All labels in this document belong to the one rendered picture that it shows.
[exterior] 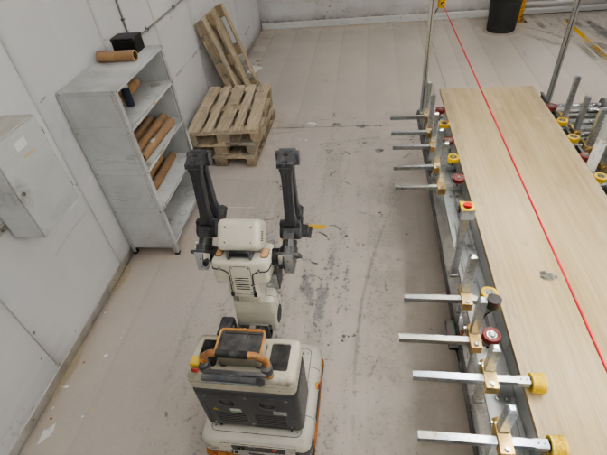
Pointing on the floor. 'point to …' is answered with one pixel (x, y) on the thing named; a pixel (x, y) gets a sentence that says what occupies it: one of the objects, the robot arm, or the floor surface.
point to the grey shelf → (150, 54)
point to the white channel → (598, 148)
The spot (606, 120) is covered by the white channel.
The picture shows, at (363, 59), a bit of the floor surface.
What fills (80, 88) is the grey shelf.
